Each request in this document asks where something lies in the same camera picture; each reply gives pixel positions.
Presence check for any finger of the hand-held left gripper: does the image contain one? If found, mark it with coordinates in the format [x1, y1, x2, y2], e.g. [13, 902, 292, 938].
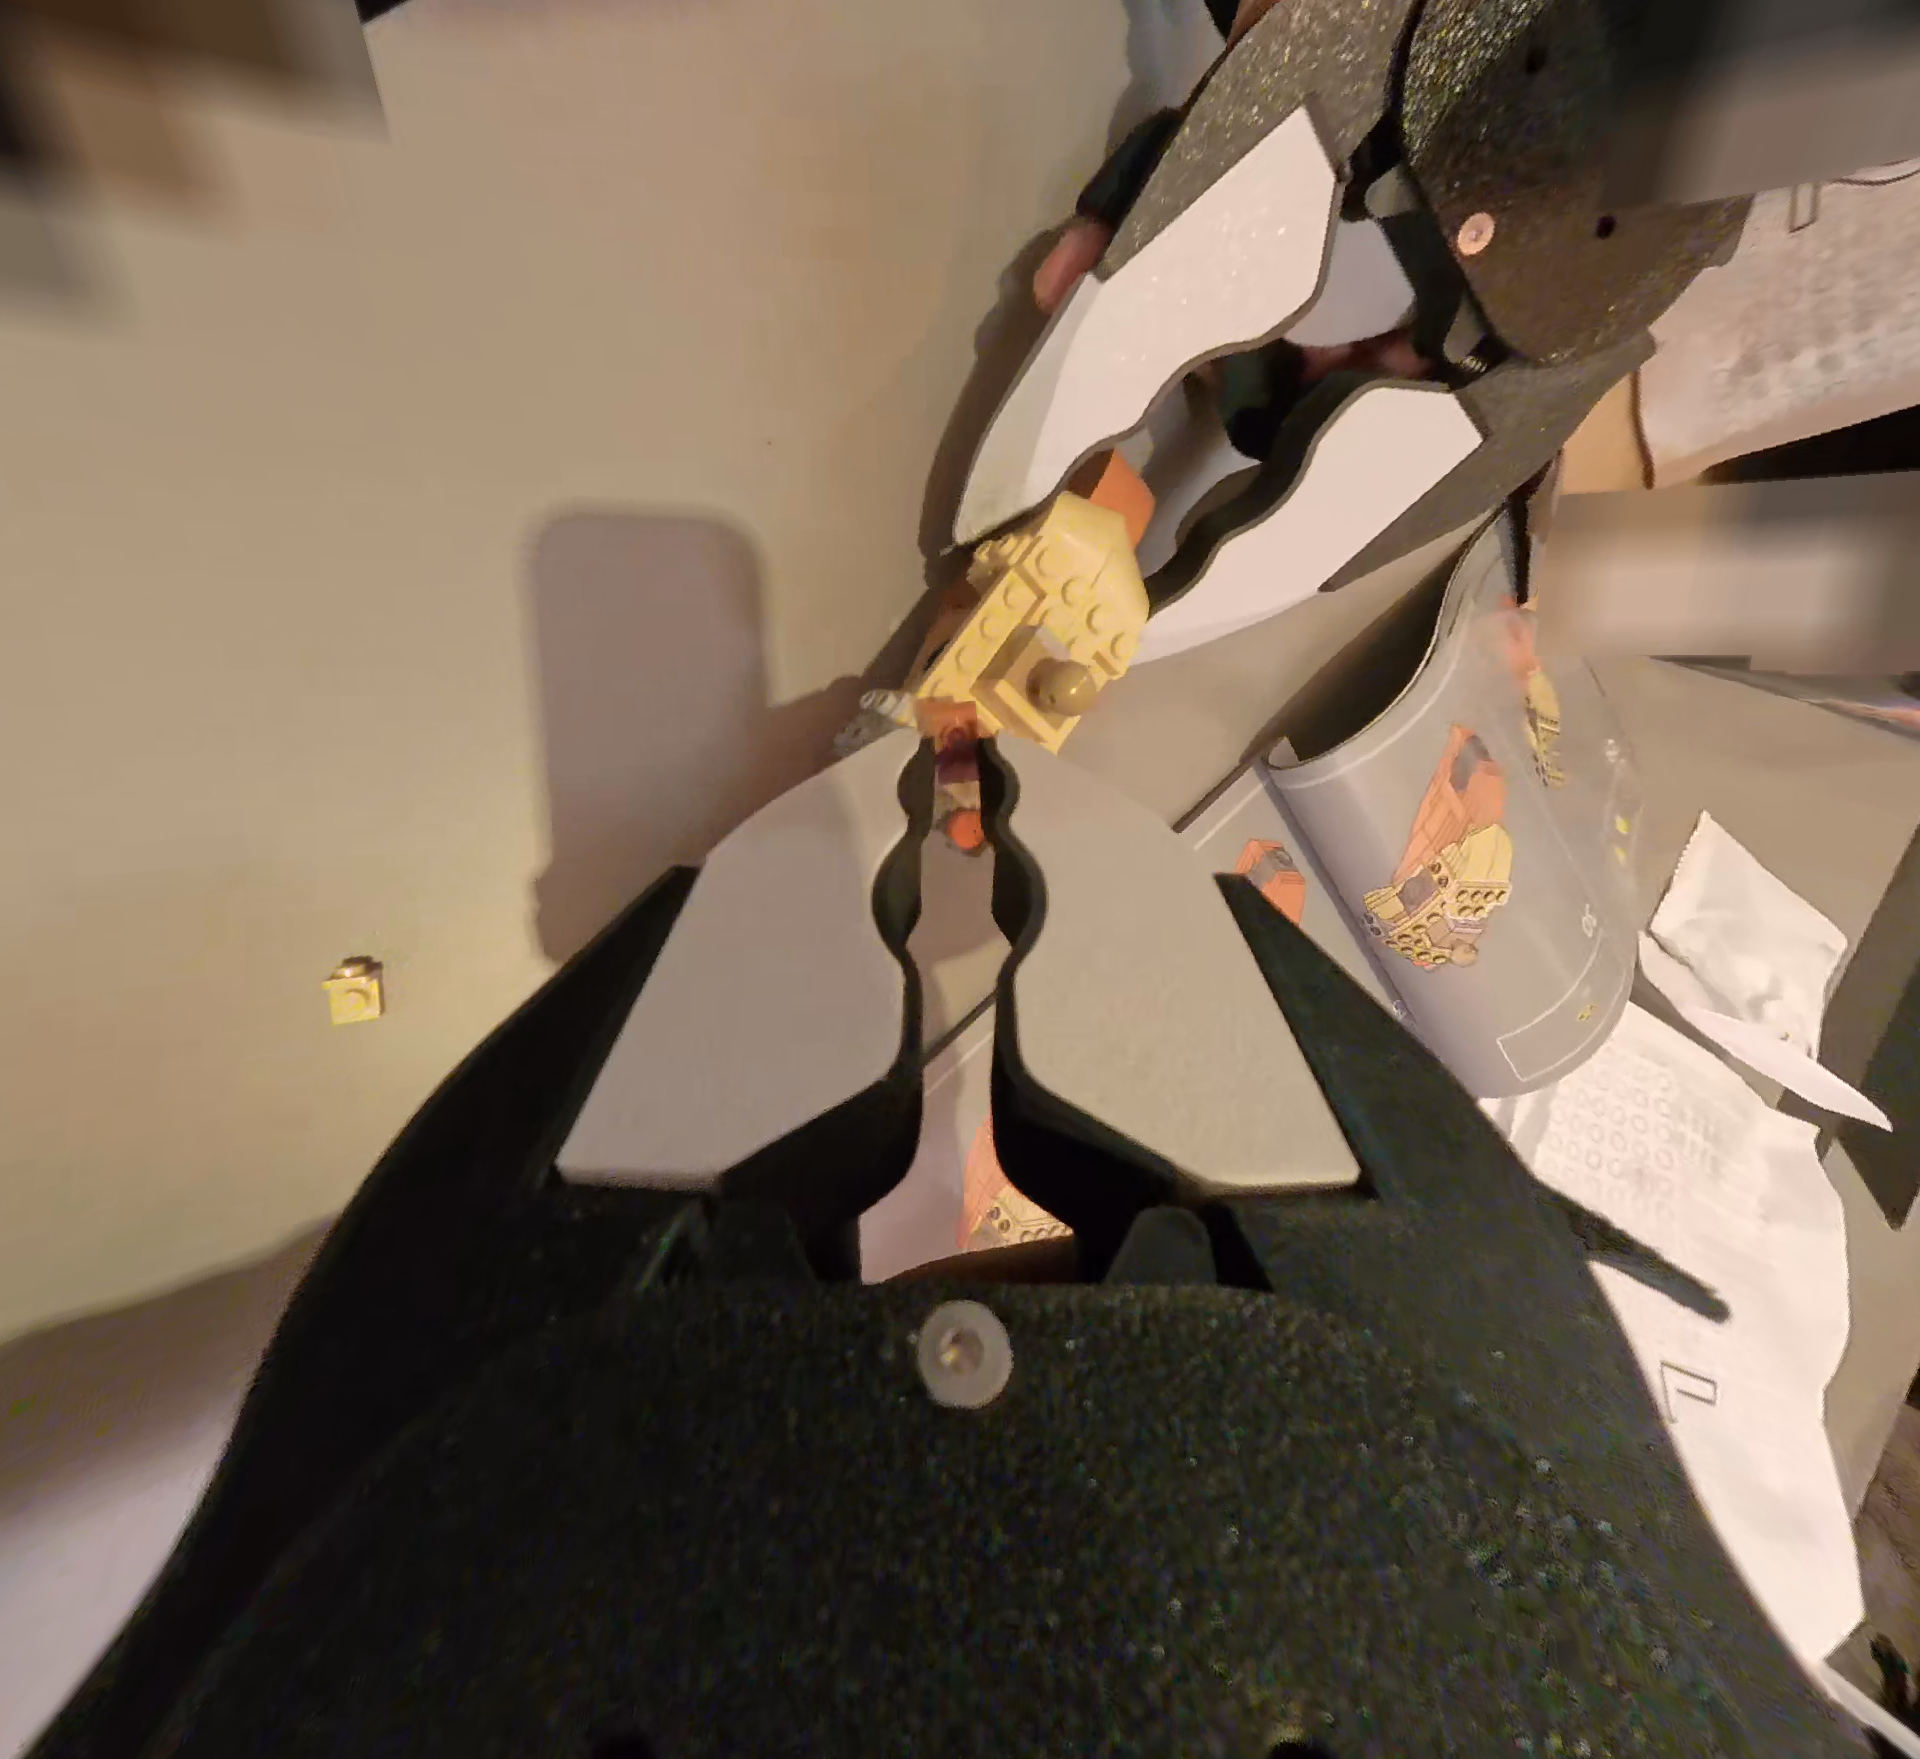
[946, 113, 1346, 544]
[1117, 375, 1491, 668]

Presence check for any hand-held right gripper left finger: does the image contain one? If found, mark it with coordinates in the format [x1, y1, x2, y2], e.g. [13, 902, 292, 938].
[553, 738, 923, 1198]

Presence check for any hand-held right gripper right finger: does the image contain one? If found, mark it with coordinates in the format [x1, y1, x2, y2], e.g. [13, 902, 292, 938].
[987, 730, 1366, 1202]

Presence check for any grey brick instruction booklet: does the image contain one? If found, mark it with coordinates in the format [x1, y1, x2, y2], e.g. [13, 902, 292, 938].
[854, 520, 1645, 1257]

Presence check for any tan and brown brick model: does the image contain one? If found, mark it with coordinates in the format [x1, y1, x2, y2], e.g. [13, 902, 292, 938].
[854, 446, 1162, 756]

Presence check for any grey desk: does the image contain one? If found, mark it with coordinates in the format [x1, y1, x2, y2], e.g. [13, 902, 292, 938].
[0, 0, 1920, 1491]

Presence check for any brown cardboard sheet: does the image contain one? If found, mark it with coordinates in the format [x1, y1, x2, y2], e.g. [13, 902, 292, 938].
[1560, 370, 1653, 491]

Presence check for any white hand-marked paper bag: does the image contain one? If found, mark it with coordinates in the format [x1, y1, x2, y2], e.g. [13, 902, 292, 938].
[1636, 154, 1920, 470]

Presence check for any large white printed paper bag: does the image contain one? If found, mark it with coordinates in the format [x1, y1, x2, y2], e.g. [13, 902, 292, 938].
[1477, 1008, 1869, 1664]

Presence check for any small white paper bag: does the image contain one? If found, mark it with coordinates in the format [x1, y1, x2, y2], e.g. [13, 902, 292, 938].
[1642, 810, 1897, 1129]

